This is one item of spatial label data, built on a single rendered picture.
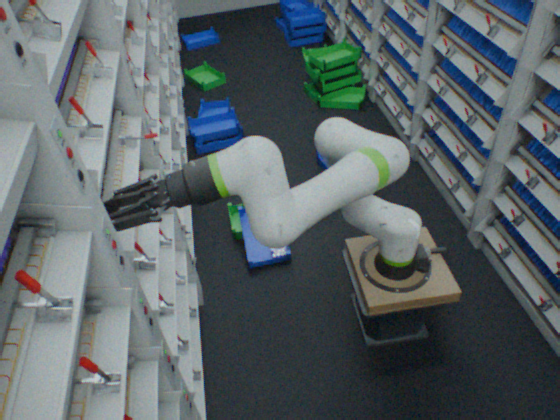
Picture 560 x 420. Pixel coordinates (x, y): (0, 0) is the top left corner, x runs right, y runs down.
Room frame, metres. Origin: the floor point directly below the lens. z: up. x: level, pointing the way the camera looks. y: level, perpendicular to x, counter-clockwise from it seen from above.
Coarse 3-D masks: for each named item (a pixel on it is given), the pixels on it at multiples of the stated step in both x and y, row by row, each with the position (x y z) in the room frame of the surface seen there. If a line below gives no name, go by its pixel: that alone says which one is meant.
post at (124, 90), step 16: (96, 0) 1.23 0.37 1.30; (96, 16) 1.23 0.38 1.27; (112, 16) 1.29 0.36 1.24; (128, 80) 1.23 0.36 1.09; (128, 96) 1.23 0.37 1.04; (144, 112) 1.30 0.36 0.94; (144, 128) 1.23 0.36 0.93; (144, 144) 1.23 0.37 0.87; (160, 160) 1.31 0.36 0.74; (160, 176) 1.23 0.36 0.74; (176, 208) 1.32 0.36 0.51; (176, 224) 1.23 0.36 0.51; (176, 240) 1.23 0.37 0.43; (192, 272) 1.23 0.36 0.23
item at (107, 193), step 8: (120, 112) 1.19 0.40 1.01; (112, 128) 1.10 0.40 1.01; (112, 136) 1.06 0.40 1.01; (112, 144) 1.03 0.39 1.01; (112, 152) 0.99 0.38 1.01; (112, 160) 0.96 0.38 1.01; (120, 160) 0.98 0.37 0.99; (112, 168) 0.92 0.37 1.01; (112, 176) 0.89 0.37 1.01; (112, 184) 0.86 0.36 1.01; (104, 192) 0.83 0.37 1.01; (104, 200) 0.80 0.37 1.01
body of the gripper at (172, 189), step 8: (168, 176) 0.73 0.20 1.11; (176, 176) 0.72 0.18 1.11; (160, 184) 0.75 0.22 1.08; (168, 184) 0.71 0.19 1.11; (176, 184) 0.71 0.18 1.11; (152, 192) 0.73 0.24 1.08; (160, 192) 0.72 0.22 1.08; (168, 192) 0.70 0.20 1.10; (176, 192) 0.70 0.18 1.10; (184, 192) 0.70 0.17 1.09; (152, 200) 0.70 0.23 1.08; (160, 200) 0.69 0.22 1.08; (168, 200) 0.69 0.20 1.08; (176, 200) 0.69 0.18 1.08; (184, 200) 0.69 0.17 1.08; (192, 200) 0.71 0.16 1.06; (152, 208) 0.69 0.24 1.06; (168, 208) 0.69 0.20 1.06
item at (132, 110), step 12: (120, 108) 1.21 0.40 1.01; (132, 108) 1.23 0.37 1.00; (132, 120) 1.20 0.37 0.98; (132, 132) 1.14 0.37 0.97; (108, 156) 1.00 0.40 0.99; (120, 156) 1.01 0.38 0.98; (132, 156) 1.02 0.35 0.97; (120, 168) 0.96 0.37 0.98; (132, 168) 0.97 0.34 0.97; (120, 180) 0.91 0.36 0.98; (132, 180) 0.92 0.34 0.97; (132, 228) 0.74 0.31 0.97; (132, 240) 0.71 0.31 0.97; (132, 252) 0.63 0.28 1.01; (132, 264) 0.63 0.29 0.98
